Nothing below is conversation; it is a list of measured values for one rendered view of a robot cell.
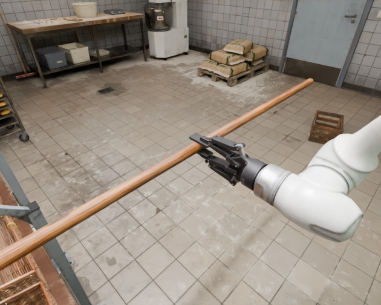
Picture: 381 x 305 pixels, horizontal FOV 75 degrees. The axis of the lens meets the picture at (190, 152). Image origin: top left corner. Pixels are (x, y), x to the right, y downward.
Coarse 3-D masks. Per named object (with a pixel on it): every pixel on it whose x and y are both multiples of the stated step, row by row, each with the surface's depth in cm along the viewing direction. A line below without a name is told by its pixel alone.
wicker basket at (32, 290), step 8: (32, 288) 82; (40, 288) 85; (16, 296) 79; (24, 296) 82; (32, 296) 84; (40, 296) 86; (48, 296) 81; (0, 304) 76; (8, 304) 79; (16, 304) 81; (24, 304) 83; (32, 304) 86; (40, 304) 89; (48, 304) 79; (56, 304) 91
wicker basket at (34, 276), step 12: (0, 204) 112; (0, 216) 124; (12, 228) 102; (0, 240) 113; (12, 240) 114; (12, 264) 104; (24, 264) 104; (36, 264) 104; (0, 276) 100; (12, 276) 100; (24, 276) 85; (36, 276) 89; (0, 288) 80; (12, 288) 84; (24, 288) 87; (48, 288) 95; (0, 300) 82
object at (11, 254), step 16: (288, 96) 103; (256, 112) 88; (224, 128) 78; (192, 144) 70; (176, 160) 65; (144, 176) 59; (112, 192) 54; (128, 192) 56; (80, 208) 50; (96, 208) 51; (48, 224) 47; (64, 224) 48; (32, 240) 44; (48, 240) 46; (0, 256) 42; (16, 256) 43
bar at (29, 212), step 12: (0, 156) 111; (0, 168) 113; (12, 180) 119; (24, 192) 126; (24, 204) 128; (36, 204) 83; (12, 216) 79; (24, 216) 82; (36, 216) 83; (36, 228) 85; (60, 252) 97; (60, 264) 100; (72, 264) 165; (72, 276) 107; (72, 288) 111; (84, 300) 121
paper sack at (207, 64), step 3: (204, 60) 445; (207, 60) 442; (210, 60) 441; (201, 63) 445; (204, 63) 440; (207, 63) 437; (210, 63) 435; (213, 63) 432; (216, 63) 431; (219, 63) 433; (201, 66) 444; (204, 66) 441; (207, 66) 437; (210, 66) 434; (213, 66) 430; (216, 66) 429; (207, 69) 436; (210, 69) 434; (213, 69) 431
